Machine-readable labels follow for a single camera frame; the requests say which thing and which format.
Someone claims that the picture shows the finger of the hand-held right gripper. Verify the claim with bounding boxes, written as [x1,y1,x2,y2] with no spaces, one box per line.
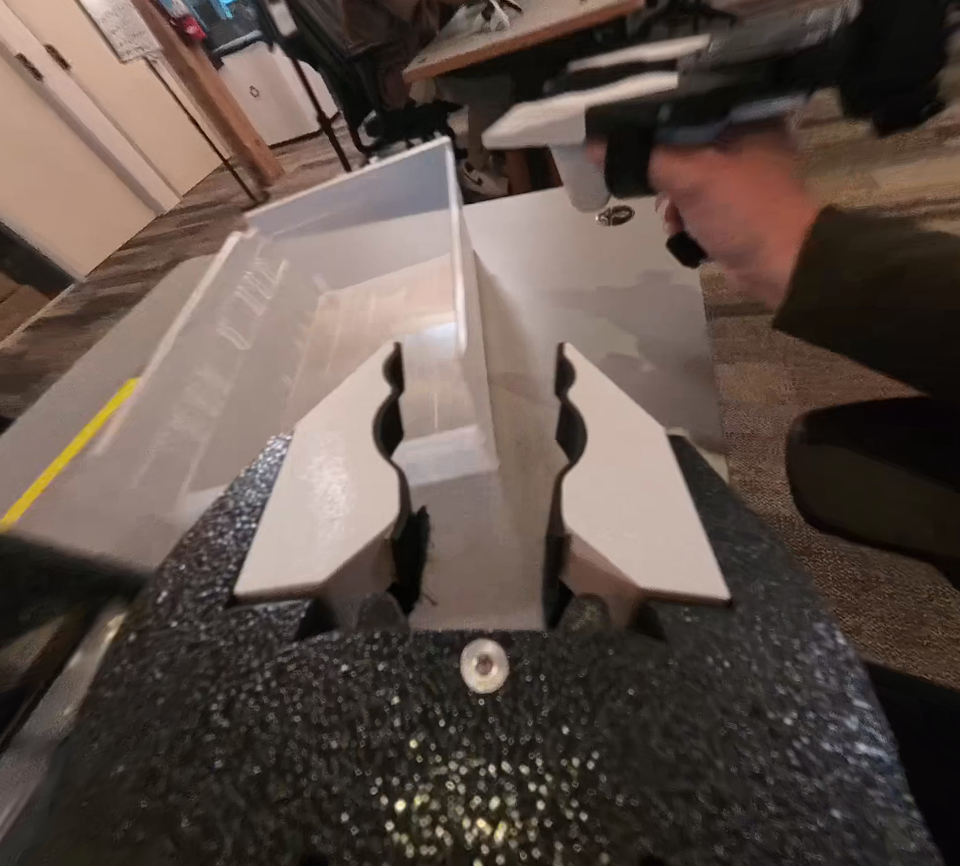
[482,71,681,212]
[564,32,711,77]

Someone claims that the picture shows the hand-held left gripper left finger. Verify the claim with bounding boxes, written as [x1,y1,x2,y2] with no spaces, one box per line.
[232,342,432,631]

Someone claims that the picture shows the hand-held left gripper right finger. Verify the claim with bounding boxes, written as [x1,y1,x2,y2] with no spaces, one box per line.
[541,342,732,631]

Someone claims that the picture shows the large clear plastic bin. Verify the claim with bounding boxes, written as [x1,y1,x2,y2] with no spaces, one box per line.
[0,137,505,631]

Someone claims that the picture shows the person's right forearm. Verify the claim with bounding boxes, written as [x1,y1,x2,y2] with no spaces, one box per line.
[771,204,960,404]

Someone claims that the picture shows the person's right hand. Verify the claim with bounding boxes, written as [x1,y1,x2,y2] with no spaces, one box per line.
[647,131,820,306]

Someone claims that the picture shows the person's own leg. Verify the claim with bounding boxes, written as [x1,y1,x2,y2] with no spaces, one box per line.
[784,395,960,587]

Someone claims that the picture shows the yellow tape strip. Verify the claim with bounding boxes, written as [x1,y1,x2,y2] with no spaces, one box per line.
[0,377,141,531]

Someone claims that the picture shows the black office chair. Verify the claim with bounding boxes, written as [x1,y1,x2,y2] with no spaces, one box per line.
[268,0,460,175]

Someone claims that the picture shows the white recycling bin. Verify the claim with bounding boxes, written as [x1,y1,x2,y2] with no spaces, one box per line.
[216,39,340,149]

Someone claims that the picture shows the white double doors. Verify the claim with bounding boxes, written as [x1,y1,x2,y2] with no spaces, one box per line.
[0,0,226,282]

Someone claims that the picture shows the white notice sheet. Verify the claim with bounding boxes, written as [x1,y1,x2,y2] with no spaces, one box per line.
[69,0,164,65]

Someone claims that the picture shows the wooden post with red signs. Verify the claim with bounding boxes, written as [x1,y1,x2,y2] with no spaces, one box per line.
[56,0,288,191]

